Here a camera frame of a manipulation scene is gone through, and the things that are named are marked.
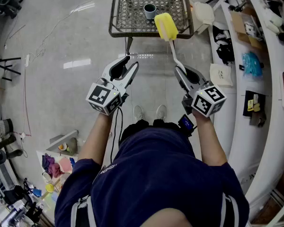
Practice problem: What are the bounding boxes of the person's grey shoe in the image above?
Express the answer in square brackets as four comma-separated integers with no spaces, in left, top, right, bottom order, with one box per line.
[133,105,145,122]
[155,104,168,121]

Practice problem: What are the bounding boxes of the black cloth pile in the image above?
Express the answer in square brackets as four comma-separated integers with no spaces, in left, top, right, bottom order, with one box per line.
[212,25,235,66]

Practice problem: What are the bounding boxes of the black-legged stool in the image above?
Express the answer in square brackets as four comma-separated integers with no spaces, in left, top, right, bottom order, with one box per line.
[0,51,22,82]

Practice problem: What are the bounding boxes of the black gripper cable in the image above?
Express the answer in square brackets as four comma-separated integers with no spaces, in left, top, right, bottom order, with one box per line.
[110,105,124,163]

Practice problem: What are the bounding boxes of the black device with blue screen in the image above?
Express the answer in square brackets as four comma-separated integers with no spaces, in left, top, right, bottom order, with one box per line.
[177,114,196,137]

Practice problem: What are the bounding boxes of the blue plastic bag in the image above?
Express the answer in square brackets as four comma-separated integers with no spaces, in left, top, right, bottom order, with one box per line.
[241,52,264,78]

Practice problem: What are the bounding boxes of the person's black trousers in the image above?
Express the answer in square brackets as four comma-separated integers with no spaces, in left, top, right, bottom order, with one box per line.
[119,119,181,149]

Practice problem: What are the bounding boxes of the person's left grey shoe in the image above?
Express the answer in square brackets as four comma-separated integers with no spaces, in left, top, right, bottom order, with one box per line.
[133,105,145,122]

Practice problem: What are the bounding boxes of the person's left forearm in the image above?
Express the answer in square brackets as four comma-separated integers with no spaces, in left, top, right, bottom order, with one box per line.
[78,113,115,168]

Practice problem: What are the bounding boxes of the grey backpack strap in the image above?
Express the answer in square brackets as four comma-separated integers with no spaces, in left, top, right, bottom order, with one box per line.
[221,192,235,227]
[71,194,97,227]

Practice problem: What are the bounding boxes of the white tote bag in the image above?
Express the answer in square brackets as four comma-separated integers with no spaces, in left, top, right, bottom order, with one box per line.
[209,62,234,87]

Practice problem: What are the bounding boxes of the cream white container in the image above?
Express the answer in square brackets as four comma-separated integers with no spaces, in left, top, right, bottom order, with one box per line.
[191,1,215,35]

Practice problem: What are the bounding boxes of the white shelf unit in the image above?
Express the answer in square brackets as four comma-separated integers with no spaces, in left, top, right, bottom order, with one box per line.
[207,0,284,227]

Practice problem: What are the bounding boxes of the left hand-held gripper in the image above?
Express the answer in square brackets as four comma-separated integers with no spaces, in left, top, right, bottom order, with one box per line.
[86,55,140,116]

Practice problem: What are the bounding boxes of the yellow sponge brush white handle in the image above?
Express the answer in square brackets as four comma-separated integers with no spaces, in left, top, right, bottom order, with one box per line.
[154,12,188,77]

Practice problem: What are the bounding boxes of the grey knit hat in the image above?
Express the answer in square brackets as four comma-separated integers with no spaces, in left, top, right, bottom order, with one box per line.
[0,118,14,134]

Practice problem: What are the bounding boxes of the metal mesh basket table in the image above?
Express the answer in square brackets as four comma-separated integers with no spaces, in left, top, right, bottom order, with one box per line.
[108,0,195,54]

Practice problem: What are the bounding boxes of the cardboard box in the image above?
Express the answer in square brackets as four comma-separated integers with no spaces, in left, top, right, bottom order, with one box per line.
[229,8,266,51]

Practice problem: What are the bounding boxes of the person's navy shirt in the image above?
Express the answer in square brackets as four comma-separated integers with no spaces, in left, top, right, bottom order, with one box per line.
[54,128,250,227]

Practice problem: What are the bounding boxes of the white floor cable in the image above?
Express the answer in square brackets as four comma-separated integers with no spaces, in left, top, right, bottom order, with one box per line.
[4,0,115,58]

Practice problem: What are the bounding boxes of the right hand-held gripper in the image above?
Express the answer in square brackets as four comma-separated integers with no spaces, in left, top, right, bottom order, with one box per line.
[174,65,227,118]

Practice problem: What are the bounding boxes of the person's right forearm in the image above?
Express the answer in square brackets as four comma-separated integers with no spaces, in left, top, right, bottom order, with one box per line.
[193,110,228,168]

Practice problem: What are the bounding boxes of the person's right grey shoe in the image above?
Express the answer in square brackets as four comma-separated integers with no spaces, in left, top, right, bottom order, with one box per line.
[155,104,168,121]

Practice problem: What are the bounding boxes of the blue-grey cup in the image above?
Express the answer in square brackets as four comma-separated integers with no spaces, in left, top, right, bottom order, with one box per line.
[143,3,157,20]

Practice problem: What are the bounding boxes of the black mat with yellow items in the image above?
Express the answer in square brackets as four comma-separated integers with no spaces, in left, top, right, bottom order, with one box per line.
[242,90,267,128]

